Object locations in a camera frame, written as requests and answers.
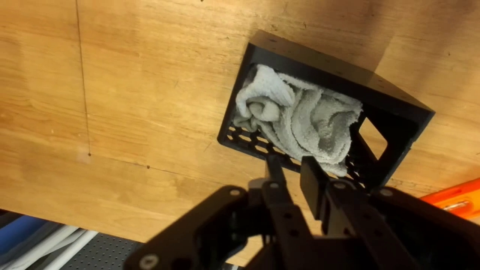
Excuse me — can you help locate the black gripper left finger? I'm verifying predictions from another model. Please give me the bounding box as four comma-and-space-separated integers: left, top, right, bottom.
125, 155, 328, 270

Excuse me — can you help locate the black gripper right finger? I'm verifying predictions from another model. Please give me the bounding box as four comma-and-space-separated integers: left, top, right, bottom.
299, 155, 480, 270

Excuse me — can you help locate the white towel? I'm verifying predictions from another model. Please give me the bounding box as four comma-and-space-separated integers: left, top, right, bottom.
233, 63, 365, 179

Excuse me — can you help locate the black perforated basket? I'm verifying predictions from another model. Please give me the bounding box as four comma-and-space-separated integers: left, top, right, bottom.
217, 29, 436, 194

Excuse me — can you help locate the orange tool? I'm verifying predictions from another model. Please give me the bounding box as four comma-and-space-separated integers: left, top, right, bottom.
422, 177, 480, 222

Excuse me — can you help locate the grey perforated panel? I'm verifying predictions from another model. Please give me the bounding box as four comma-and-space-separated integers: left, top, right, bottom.
59, 231, 145, 270

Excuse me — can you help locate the white tube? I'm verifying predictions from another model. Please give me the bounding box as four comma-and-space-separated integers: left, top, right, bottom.
0, 224, 77, 270
44, 228, 100, 270

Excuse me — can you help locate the blue object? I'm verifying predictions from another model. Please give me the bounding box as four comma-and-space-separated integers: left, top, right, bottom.
0, 215, 47, 257

